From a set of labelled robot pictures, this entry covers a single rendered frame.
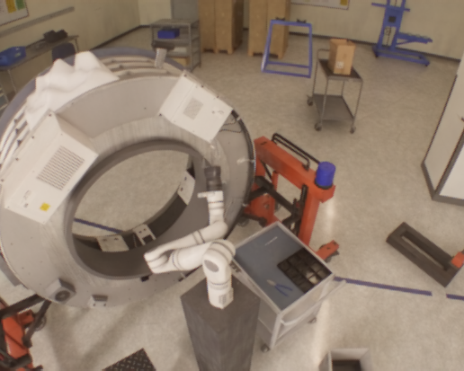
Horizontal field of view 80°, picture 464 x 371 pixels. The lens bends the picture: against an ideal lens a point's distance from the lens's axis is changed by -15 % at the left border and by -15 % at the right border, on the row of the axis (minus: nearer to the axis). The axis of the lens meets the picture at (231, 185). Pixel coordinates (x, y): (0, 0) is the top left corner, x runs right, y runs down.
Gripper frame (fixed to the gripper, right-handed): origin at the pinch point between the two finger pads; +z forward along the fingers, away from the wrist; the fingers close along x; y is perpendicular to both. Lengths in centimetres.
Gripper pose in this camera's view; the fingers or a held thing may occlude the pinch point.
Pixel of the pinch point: (207, 153)
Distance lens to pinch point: 148.0
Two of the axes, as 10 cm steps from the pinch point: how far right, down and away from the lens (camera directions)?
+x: 8.0, -1.2, -5.9
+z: -1.1, -9.9, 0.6
